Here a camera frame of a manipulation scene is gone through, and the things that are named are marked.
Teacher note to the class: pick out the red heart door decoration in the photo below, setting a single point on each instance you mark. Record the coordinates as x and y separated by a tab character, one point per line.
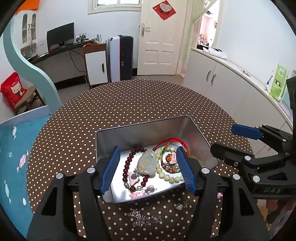
164	10

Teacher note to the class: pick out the black computer monitor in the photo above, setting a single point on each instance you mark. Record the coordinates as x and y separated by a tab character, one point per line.
60	35

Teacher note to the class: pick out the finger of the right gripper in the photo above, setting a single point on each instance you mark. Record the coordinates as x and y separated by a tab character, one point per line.
230	156
247	132

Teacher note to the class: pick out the white door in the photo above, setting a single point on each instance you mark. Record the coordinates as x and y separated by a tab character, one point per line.
160	42

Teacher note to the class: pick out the white small cabinet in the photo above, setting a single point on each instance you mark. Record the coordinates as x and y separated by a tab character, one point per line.
95	58

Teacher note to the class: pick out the red cat cushion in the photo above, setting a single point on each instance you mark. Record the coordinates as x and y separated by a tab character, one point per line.
13	90

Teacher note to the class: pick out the white glass door cabinet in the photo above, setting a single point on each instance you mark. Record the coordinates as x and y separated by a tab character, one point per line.
24	32

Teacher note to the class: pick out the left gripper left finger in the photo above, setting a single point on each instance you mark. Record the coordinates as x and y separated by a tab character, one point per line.
69	209

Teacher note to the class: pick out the window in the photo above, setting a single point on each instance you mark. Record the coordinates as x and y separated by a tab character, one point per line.
103	6

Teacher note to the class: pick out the white low cupboard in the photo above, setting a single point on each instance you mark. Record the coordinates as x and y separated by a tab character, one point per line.
242	97

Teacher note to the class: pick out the pale jade pendant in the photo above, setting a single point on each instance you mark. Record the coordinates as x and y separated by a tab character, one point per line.
147	163

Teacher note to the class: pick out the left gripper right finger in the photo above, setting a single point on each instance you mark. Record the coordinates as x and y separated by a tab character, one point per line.
225	210

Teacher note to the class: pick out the teal curved bed frame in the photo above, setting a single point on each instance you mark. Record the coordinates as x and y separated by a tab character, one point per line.
30	72

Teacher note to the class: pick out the brown polka dot tablecloth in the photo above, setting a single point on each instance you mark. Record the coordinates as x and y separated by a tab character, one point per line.
66	144

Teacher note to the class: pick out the silver metal tin box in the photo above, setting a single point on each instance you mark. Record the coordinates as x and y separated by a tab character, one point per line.
149	135

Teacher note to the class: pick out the dark curved desk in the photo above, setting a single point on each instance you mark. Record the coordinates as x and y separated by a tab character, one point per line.
65	66

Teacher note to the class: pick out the white and black suitcase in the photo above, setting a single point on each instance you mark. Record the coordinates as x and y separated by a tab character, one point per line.
120	50

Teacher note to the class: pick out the small pearl earring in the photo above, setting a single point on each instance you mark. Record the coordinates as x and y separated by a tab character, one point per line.
181	206

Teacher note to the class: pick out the person's right hand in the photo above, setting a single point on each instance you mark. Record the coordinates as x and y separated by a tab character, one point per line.
275	208

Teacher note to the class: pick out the orange box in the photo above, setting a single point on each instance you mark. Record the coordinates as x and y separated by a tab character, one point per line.
29	5

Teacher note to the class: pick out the blue candy pattern rug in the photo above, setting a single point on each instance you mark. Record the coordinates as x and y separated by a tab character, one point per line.
16	145

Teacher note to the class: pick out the wooden chair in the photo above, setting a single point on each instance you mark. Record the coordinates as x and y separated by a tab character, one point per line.
28	100

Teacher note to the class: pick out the green paper bag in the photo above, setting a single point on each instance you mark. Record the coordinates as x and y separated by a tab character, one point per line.
278	83

